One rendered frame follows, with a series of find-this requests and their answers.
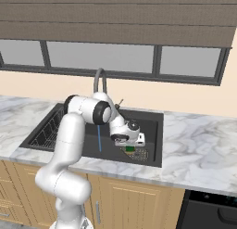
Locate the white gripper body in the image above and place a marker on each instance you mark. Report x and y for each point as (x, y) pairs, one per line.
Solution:
(127, 143)

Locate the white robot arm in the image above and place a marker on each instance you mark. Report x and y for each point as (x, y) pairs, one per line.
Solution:
(69, 137)

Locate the green and yellow sponge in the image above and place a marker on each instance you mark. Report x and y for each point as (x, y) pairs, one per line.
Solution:
(130, 149)

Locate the black kitchen sink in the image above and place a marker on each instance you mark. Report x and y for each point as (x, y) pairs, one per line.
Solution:
(151, 130)

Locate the blue water stream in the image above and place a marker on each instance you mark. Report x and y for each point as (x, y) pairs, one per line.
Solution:
(99, 140)

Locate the black sink dish rack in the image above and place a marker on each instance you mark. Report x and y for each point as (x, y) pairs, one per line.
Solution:
(46, 132)

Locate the grey tap lever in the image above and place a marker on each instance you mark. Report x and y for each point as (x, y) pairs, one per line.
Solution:
(119, 102)

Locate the light wood cupboard door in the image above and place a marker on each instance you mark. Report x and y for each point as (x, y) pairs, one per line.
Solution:
(31, 192)
(139, 205)

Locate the grey gooseneck tap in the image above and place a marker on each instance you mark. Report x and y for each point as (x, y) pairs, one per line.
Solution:
(99, 75)

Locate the dark framed window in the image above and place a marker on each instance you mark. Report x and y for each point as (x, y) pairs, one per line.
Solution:
(102, 56)

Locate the black dishwasher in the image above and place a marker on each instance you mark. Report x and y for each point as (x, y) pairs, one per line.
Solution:
(209, 212)

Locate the brown window blind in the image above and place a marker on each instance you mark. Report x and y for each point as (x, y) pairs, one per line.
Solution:
(123, 16)

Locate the light wood drawer front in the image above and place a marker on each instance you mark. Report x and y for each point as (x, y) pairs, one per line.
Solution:
(6, 192)

